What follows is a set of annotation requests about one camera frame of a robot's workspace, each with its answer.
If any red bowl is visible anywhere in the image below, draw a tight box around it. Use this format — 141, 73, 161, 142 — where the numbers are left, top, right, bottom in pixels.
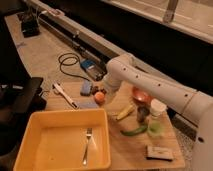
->
132, 87, 152, 103

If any blue electronic device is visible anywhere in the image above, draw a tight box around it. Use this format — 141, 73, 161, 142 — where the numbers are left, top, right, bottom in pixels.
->
80, 59, 106, 81

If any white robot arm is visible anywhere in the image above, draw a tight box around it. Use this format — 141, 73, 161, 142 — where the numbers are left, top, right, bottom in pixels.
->
103, 53, 213, 171

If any black chair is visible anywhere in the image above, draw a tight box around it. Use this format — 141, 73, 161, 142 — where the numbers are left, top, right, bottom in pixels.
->
0, 77, 46, 156

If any small dark metal can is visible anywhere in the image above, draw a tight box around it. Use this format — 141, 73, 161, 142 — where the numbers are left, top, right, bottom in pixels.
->
137, 107, 149, 123

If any orange red apple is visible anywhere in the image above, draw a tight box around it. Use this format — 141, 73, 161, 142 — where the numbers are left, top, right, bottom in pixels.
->
94, 92, 105, 104

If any yellow plastic tray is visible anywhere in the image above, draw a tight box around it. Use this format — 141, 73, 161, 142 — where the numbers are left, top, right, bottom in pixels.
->
13, 109, 111, 171

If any clear bottle green liquid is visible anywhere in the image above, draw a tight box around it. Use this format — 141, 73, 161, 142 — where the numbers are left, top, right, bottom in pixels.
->
148, 99, 167, 137

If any dark brown grape cluster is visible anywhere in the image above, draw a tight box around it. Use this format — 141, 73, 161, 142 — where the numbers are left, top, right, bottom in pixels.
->
91, 86, 106, 95

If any blue grey sponge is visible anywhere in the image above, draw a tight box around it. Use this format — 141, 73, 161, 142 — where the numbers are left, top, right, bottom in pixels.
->
80, 80, 92, 96

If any silver metal fork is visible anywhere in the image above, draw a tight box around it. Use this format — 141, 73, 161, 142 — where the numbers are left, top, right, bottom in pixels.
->
82, 128, 92, 166

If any black cable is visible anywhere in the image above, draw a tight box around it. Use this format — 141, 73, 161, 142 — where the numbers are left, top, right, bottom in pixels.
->
58, 52, 92, 83

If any yellow banana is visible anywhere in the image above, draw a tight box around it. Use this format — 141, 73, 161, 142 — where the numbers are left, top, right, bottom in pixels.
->
116, 105, 134, 120

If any green chili pepper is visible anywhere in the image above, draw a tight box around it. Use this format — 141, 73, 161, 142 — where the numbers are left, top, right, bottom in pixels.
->
120, 125, 148, 136

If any brown rectangular box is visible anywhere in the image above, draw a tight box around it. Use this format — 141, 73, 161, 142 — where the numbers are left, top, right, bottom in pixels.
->
146, 146, 174, 161

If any long metal rail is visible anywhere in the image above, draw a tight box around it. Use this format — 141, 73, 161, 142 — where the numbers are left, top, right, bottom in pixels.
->
27, 0, 201, 141

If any black box device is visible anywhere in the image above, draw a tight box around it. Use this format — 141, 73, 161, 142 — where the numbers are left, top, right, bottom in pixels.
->
21, 15, 40, 37

